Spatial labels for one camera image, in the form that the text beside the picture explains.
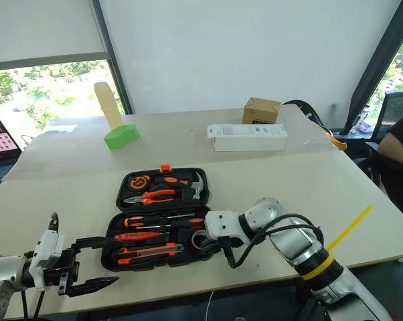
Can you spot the long white carton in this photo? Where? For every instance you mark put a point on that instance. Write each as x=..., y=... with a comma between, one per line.
x=251, y=140

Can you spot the green plastic block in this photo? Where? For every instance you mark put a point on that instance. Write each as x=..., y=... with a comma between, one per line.
x=121, y=137

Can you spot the dark slanted window post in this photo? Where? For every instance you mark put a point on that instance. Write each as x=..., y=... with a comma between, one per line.
x=372, y=67

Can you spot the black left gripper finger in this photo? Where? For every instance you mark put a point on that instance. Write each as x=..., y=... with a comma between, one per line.
x=91, y=286
x=91, y=242

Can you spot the dark window frame post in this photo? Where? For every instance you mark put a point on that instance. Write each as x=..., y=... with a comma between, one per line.
x=111, y=57

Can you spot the claw hammer orange black grip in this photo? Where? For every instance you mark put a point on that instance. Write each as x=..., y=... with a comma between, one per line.
x=196, y=187

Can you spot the orange black tape measure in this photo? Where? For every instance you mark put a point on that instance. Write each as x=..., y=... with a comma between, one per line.
x=138, y=182

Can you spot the black tool case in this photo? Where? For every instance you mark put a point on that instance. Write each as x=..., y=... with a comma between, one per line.
x=168, y=264

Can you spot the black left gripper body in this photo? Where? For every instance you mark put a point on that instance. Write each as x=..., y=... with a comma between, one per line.
x=66, y=267

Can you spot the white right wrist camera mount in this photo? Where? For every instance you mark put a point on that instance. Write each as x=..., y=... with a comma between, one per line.
x=221, y=222

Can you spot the dark laptop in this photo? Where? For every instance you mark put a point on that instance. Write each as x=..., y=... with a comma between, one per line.
x=0, y=143

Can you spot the black tape roll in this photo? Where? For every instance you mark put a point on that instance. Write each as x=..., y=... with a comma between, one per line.
x=195, y=240

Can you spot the person's bare forearm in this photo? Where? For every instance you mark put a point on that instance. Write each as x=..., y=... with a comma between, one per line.
x=394, y=150

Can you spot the white paper sheet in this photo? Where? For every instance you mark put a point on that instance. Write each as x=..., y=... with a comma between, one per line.
x=61, y=129

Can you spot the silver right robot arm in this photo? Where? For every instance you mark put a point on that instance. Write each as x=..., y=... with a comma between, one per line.
x=288, y=240

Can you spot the brown cardboard box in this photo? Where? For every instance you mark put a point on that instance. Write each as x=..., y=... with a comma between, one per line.
x=260, y=112

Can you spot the white roller blind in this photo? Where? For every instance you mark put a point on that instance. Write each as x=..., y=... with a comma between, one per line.
x=41, y=26

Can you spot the purple bundle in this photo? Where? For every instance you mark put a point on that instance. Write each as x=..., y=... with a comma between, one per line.
x=365, y=122

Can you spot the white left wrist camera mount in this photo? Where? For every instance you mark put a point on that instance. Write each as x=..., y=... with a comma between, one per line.
x=49, y=247

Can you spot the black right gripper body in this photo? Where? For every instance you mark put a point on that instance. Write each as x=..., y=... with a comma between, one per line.
x=216, y=245

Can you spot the pale yellow upright block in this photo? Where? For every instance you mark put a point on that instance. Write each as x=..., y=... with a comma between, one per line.
x=107, y=103

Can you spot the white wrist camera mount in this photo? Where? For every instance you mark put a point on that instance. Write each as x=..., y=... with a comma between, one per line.
x=49, y=247
x=221, y=222

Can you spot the black mesh office chair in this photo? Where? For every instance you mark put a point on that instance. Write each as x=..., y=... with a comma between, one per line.
x=397, y=107

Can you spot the orange black utility knife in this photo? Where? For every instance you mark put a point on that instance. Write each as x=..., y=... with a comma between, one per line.
x=148, y=250

